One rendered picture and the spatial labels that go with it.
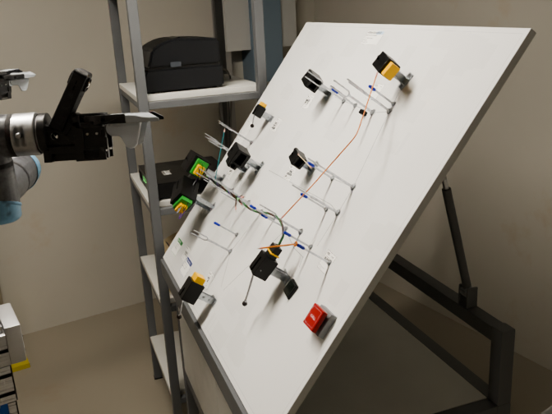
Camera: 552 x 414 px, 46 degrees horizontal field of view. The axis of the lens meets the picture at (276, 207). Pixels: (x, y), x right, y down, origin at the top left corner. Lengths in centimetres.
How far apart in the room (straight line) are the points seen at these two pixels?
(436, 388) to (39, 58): 274
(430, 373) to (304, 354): 48
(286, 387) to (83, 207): 263
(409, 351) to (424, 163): 67
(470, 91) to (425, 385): 76
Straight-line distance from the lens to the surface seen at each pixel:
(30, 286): 397
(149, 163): 241
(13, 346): 156
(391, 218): 141
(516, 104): 322
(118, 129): 115
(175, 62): 245
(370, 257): 140
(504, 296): 351
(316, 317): 139
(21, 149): 120
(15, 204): 125
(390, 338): 197
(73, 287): 403
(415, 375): 181
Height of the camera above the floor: 176
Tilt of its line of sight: 18 degrees down
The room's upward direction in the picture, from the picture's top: 3 degrees counter-clockwise
